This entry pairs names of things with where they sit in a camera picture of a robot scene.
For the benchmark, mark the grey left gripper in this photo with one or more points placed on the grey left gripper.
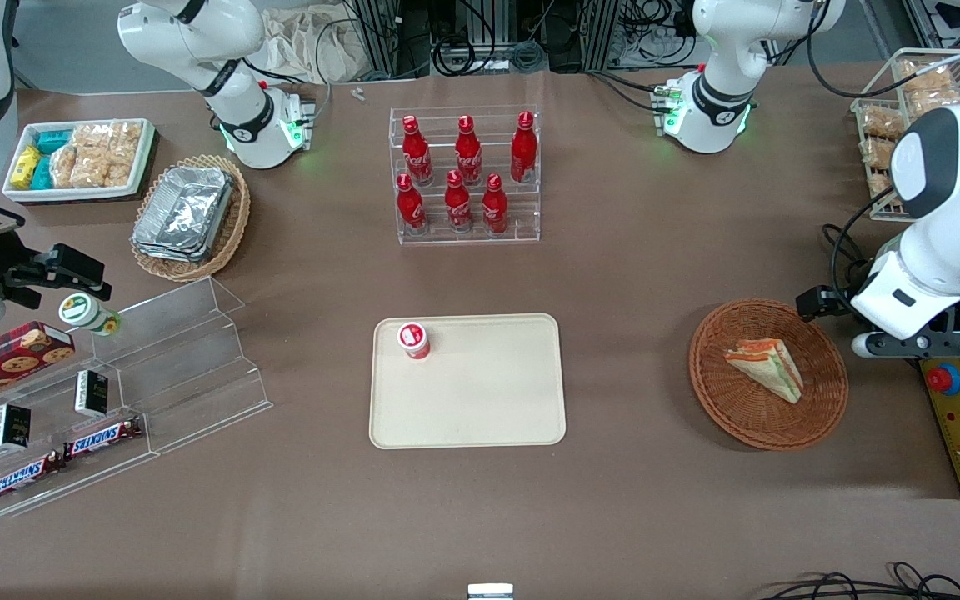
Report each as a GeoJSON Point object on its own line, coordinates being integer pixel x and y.
{"type": "Point", "coordinates": [815, 301]}

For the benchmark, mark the triangle sandwich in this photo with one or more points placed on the triangle sandwich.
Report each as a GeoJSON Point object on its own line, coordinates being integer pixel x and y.
{"type": "Point", "coordinates": [772, 367]}

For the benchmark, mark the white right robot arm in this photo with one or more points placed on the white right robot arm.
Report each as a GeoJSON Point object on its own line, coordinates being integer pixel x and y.
{"type": "Point", "coordinates": [251, 125]}

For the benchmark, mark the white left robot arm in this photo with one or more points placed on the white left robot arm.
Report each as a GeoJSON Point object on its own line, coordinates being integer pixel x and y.
{"type": "Point", "coordinates": [959, 208]}

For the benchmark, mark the white rectangular snack tray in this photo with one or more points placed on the white rectangular snack tray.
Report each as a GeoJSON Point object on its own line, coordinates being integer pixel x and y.
{"type": "Point", "coordinates": [72, 193]}

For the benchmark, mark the oval brown wicker basket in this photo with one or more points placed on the oval brown wicker basket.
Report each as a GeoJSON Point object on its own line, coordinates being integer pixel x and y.
{"type": "Point", "coordinates": [230, 225]}

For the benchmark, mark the round brown wicker basket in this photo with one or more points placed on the round brown wicker basket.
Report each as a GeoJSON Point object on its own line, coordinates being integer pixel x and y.
{"type": "Point", "coordinates": [747, 417]}

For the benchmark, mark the beige plastic tray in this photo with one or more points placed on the beige plastic tray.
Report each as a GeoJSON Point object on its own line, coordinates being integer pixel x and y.
{"type": "Point", "coordinates": [480, 392]}

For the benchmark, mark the green and white cup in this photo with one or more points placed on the green and white cup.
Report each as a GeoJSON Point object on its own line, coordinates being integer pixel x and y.
{"type": "Point", "coordinates": [84, 312]}

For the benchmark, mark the red tartan cookie box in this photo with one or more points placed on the red tartan cookie box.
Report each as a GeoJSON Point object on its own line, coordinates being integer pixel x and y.
{"type": "Point", "coordinates": [5, 358]}

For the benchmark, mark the teal snack pack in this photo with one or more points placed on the teal snack pack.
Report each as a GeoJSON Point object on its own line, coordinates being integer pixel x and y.
{"type": "Point", "coordinates": [53, 140]}
{"type": "Point", "coordinates": [42, 172]}

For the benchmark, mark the rice cracker bag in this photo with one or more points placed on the rice cracker bag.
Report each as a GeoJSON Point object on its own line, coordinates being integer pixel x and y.
{"type": "Point", "coordinates": [92, 158]}
{"type": "Point", "coordinates": [125, 150]}
{"type": "Point", "coordinates": [66, 167]}

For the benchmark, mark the small black box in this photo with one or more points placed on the small black box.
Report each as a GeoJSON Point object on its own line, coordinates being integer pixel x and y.
{"type": "Point", "coordinates": [11, 427]}
{"type": "Point", "coordinates": [92, 394]}

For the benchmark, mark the yellow snack pack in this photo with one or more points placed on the yellow snack pack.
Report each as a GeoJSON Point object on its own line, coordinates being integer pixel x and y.
{"type": "Point", "coordinates": [25, 167]}

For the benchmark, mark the stack of foil containers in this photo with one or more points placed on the stack of foil containers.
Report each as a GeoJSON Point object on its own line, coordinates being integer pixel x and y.
{"type": "Point", "coordinates": [184, 212]}

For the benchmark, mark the clear acrylic step display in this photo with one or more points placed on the clear acrylic step display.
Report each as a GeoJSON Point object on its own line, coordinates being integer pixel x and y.
{"type": "Point", "coordinates": [188, 367]}

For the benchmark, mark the snickers bar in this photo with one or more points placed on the snickers bar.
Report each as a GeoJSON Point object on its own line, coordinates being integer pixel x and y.
{"type": "Point", "coordinates": [103, 437]}
{"type": "Point", "coordinates": [26, 477]}

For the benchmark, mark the wrapped bread pack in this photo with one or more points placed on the wrapped bread pack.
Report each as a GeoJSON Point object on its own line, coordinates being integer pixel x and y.
{"type": "Point", "coordinates": [878, 154]}
{"type": "Point", "coordinates": [926, 77]}
{"type": "Point", "coordinates": [882, 123]}
{"type": "Point", "coordinates": [938, 102]}

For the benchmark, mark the white cloth bag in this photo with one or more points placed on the white cloth bag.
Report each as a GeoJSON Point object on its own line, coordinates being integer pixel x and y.
{"type": "Point", "coordinates": [313, 42]}

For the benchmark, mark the small clear plastic piece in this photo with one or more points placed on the small clear plastic piece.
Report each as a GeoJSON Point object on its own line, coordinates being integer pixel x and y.
{"type": "Point", "coordinates": [357, 92]}

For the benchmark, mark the red cola bottle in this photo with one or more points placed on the red cola bottle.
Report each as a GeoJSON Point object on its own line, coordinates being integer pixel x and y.
{"type": "Point", "coordinates": [457, 204]}
{"type": "Point", "coordinates": [494, 208]}
{"type": "Point", "coordinates": [523, 150]}
{"type": "Point", "coordinates": [411, 208]}
{"type": "Point", "coordinates": [417, 154]}
{"type": "Point", "coordinates": [468, 154]}

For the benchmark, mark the red cup with white lid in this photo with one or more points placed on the red cup with white lid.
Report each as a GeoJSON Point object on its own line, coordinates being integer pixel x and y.
{"type": "Point", "coordinates": [414, 339]}

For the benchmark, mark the clear acrylic bottle rack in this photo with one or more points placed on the clear acrylic bottle rack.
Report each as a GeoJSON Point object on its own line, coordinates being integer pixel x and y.
{"type": "Point", "coordinates": [467, 237]}

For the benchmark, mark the small white device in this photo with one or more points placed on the small white device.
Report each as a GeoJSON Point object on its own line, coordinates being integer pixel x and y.
{"type": "Point", "coordinates": [490, 592]}

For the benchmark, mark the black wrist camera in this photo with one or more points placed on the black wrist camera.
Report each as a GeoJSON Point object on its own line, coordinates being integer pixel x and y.
{"type": "Point", "coordinates": [817, 302]}

